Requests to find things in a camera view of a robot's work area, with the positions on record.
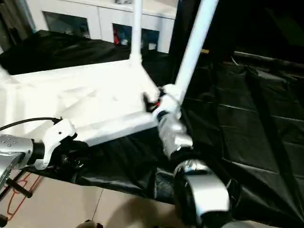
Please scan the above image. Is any white plastic table top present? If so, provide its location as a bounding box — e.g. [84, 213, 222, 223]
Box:
[0, 60, 160, 147]

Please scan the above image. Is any white plastic table leg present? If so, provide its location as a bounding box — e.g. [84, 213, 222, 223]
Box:
[174, 0, 219, 96]
[129, 0, 143, 67]
[0, 64, 12, 83]

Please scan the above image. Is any grey rounded robot part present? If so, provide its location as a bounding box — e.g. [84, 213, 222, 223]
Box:
[78, 219, 103, 228]

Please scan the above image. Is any black plastic mat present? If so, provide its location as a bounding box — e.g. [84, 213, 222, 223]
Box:
[0, 29, 304, 226]

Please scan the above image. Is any white sideboard cabinet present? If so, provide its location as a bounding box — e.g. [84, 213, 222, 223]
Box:
[23, 0, 179, 53]

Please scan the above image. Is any dark metal bar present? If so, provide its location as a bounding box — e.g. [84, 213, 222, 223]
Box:
[234, 51, 304, 68]

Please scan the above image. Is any black backdrop cloth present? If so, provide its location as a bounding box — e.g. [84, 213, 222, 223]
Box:
[177, 0, 304, 54]

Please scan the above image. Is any grey tripod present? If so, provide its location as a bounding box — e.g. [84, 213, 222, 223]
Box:
[0, 0, 36, 52]

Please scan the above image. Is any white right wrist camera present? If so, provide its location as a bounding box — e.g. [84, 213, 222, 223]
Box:
[158, 84, 184, 117]

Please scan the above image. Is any black folding stand frame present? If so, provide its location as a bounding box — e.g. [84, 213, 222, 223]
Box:
[0, 177, 33, 202]

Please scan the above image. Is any red floor cable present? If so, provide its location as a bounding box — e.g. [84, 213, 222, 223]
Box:
[6, 172, 41, 215]

